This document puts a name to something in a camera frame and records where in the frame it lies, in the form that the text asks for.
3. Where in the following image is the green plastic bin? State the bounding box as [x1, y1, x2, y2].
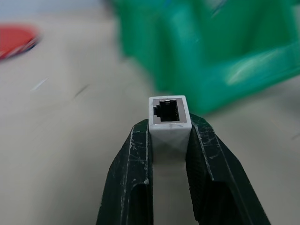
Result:
[110, 0, 300, 116]

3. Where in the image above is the white ethernet coupler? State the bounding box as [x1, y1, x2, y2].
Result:
[148, 94, 193, 163]

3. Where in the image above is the red round object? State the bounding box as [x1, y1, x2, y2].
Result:
[0, 22, 45, 60]

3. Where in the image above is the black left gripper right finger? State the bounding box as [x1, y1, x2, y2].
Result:
[184, 112, 272, 225]

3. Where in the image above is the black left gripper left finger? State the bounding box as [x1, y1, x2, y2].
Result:
[95, 119, 154, 225]

